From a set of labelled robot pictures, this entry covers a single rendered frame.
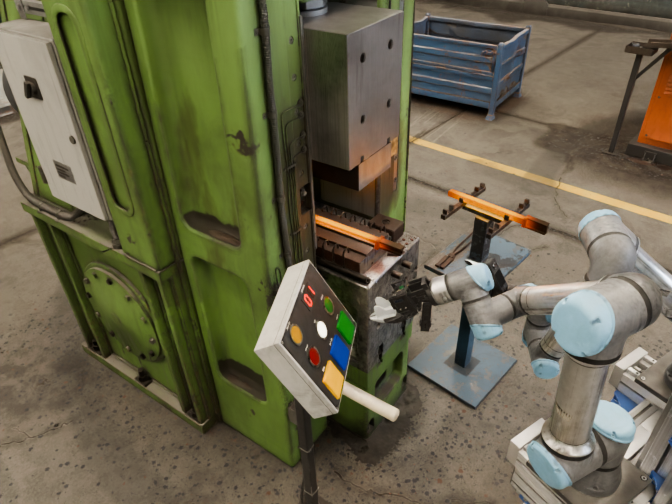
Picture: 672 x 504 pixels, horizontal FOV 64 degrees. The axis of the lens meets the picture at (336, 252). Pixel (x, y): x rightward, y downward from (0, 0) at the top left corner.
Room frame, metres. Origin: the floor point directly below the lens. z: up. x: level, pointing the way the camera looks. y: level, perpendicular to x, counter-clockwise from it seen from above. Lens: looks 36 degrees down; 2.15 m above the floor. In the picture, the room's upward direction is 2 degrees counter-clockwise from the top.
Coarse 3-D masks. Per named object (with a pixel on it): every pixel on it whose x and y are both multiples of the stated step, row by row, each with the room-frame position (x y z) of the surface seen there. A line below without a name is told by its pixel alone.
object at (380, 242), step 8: (320, 216) 1.79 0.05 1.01; (328, 224) 1.73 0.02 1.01; (336, 224) 1.73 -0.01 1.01; (352, 232) 1.67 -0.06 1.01; (360, 232) 1.66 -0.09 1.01; (368, 240) 1.62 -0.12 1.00; (376, 240) 1.60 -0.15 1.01; (384, 240) 1.60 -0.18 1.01; (376, 248) 1.59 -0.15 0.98; (384, 248) 1.59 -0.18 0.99; (392, 248) 1.57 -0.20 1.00; (400, 248) 1.55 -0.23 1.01
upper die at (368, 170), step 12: (372, 156) 1.58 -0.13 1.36; (384, 156) 1.64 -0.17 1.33; (312, 168) 1.63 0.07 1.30; (324, 168) 1.60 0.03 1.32; (336, 168) 1.57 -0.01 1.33; (360, 168) 1.52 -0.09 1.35; (372, 168) 1.58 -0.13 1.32; (384, 168) 1.64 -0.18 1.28; (336, 180) 1.57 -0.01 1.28; (348, 180) 1.54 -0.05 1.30; (360, 180) 1.52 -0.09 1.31; (372, 180) 1.58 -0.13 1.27
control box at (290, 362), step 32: (288, 288) 1.15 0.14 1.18; (320, 288) 1.20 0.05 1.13; (288, 320) 1.01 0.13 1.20; (320, 320) 1.10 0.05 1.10; (352, 320) 1.22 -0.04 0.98; (256, 352) 0.94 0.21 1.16; (288, 352) 0.93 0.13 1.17; (320, 352) 1.01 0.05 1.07; (288, 384) 0.92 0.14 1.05; (320, 384) 0.93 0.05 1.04; (320, 416) 0.91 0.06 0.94
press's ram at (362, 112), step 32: (320, 32) 1.53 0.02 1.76; (352, 32) 1.50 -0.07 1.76; (384, 32) 1.63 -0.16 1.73; (320, 64) 1.53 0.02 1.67; (352, 64) 1.49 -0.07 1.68; (384, 64) 1.63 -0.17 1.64; (320, 96) 1.53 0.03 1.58; (352, 96) 1.49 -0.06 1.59; (384, 96) 1.63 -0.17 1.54; (320, 128) 1.54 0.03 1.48; (352, 128) 1.49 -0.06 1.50; (384, 128) 1.64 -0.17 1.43; (320, 160) 1.54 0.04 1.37; (352, 160) 1.49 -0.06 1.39
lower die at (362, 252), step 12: (324, 216) 1.81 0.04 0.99; (336, 216) 1.81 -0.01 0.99; (324, 228) 1.73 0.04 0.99; (360, 228) 1.72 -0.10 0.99; (372, 228) 1.71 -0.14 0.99; (324, 240) 1.66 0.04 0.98; (336, 240) 1.65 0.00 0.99; (348, 240) 1.64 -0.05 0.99; (360, 240) 1.63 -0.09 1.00; (324, 252) 1.61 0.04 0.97; (336, 252) 1.58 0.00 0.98; (360, 252) 1.57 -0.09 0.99; (372, 252) 1.58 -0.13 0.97; (384, 252) 1.65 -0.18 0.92; (348, 264) 1.54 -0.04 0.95; (360, 264) 1.52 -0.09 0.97; (372, 264) 1.58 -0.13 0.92
